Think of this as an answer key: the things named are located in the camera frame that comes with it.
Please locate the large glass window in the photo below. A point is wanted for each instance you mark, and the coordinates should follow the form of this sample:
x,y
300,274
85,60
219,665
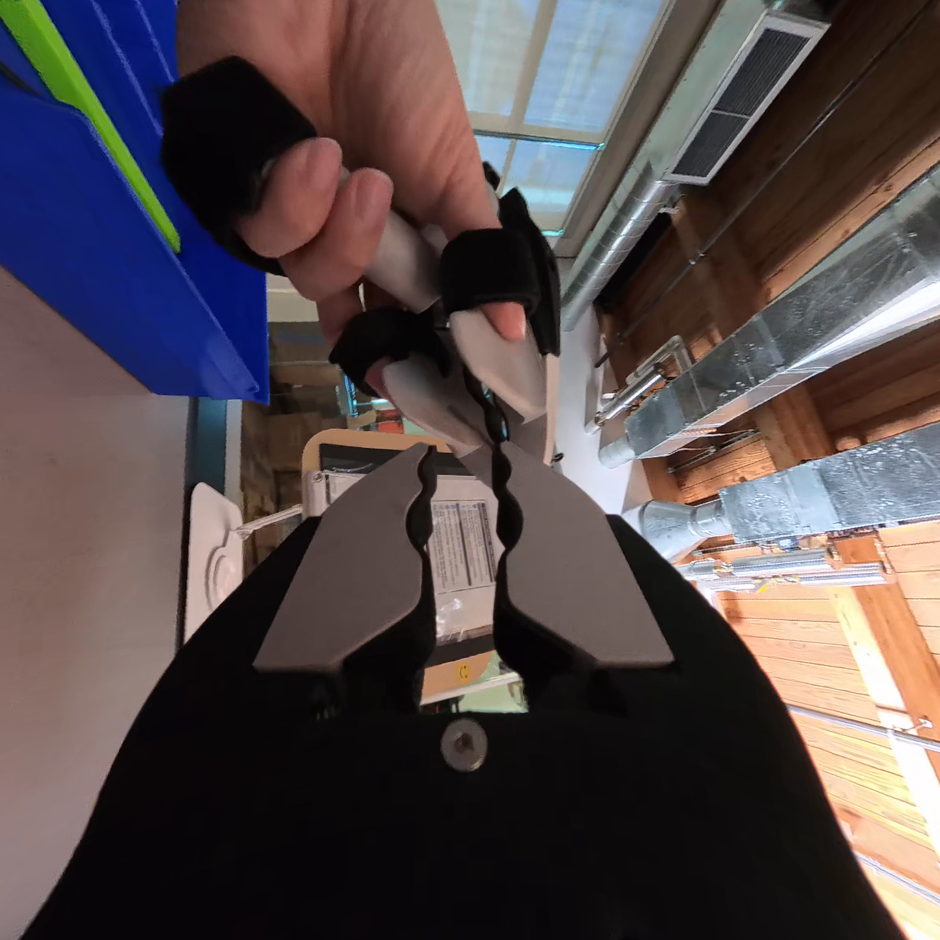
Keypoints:
x,y
573,66

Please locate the lime green plastic piece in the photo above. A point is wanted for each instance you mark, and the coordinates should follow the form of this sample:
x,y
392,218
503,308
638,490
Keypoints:
x,y
110,139

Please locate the white tablet stand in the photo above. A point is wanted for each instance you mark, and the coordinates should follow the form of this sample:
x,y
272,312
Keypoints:
x,y
213,558

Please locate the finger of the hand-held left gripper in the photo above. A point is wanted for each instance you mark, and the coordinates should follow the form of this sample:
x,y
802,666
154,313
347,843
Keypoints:
x,y
514,374
433,404

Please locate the plastic-sleeved instruction sheet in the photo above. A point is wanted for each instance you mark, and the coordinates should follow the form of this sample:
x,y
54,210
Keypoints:
x,y
459,543

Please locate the metal ceiling pipe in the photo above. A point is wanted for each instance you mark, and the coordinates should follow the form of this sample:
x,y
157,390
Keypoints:
x,y
793,569

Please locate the round metal duct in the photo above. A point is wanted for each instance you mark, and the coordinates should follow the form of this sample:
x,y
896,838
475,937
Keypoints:
x,y
617,242

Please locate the person's left hand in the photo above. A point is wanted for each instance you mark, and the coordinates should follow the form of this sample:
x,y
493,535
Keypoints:
x,y
382,88

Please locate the white air conditioner unit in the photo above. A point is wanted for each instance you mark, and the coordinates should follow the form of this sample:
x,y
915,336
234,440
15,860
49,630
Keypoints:
x,y
742,88

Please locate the blue plastic bin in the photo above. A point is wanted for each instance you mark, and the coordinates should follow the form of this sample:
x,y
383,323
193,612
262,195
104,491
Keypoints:
x,y
110,294

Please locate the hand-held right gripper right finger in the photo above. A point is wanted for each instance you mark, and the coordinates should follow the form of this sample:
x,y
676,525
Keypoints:
x,y
587,587

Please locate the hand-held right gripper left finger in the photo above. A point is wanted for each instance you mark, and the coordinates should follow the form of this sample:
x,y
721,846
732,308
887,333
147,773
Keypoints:
x,y
345,587

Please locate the rectangular metal duct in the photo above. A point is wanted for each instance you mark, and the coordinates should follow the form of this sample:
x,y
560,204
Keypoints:
x,y
808,330
808,492

